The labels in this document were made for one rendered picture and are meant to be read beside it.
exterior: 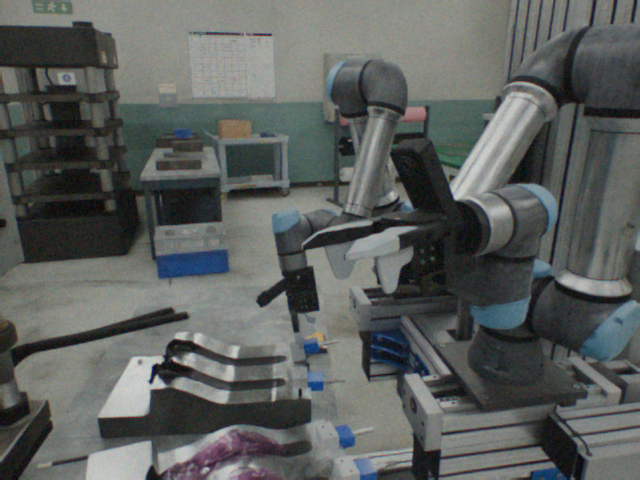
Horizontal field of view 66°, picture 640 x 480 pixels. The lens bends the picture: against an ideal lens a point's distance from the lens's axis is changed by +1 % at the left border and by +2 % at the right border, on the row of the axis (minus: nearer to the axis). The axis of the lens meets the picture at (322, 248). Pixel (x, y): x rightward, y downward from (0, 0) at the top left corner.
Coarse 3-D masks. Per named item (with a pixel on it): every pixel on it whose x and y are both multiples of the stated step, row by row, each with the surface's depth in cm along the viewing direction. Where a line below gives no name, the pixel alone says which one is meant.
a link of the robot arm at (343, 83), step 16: (336, 64) 129; (352, 64) 125; (336, 80) 127; (352, 80) 123; (336, 96) 129; (352, 96) 125; (352, 112) 129; (352, 128) 134; (384, 176) 141; (384, 192) 143; (384, 208) 144
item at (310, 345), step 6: (294, 336) 133; (294, 342) 129; (306, 342) 130; (312, 342) 130; (318, 342) 131; (324, 342) 131; (330, 342) 131; (336, 342) 131; (294, 348) 129; (306, 348) 129; (312, 348) 129; (318, 348) 130; (294, 354) 129; (300, 354) 129; (294, 360) 129; (300, 360) 130
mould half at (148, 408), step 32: (224, 352) 134; (256, 352) 136; (288, 352) 135; (128, 384) 126; (160, 384) 113; (192, 384) 116; (288, 384) 121; (128, 416) 114; (160, 416) 115; (192, 416) 115; (224, 416) 116; (256, 416) 116; (288, 416) 117
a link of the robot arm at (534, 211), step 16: (496, 192) 61; (512, 192) 61; (528, 192) 62; (544, 192) 64; (512, 208) 59; (528, 208) 60; (544, 208) 62; (528, 224) 61; (544, 224) 63; (512, 240) 60; (528, 240) 62; (512, 256) 62
